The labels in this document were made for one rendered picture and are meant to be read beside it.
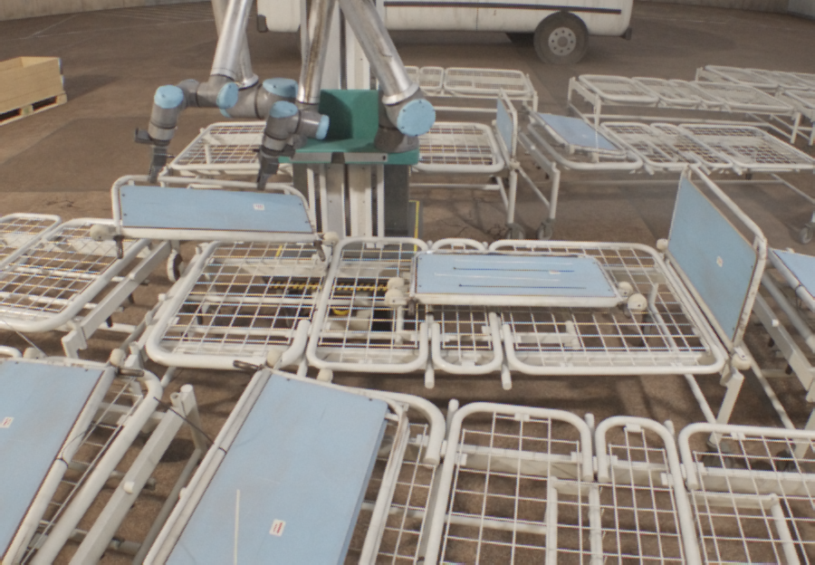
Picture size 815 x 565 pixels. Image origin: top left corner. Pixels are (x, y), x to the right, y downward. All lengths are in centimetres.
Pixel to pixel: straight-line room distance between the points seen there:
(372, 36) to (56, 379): 152
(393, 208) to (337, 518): 191
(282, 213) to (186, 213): 37
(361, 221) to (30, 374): 164
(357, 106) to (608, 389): 160
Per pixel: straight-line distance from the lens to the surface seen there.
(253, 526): 145
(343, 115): 274
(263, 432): 164
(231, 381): 276
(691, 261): 256
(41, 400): 198
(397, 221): 311
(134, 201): 226
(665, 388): 285
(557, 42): 957
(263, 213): 237
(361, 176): 291
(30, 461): 181
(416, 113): 237
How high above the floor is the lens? 169
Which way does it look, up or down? 29 degrees down
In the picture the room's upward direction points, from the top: 1 degrees clockwise
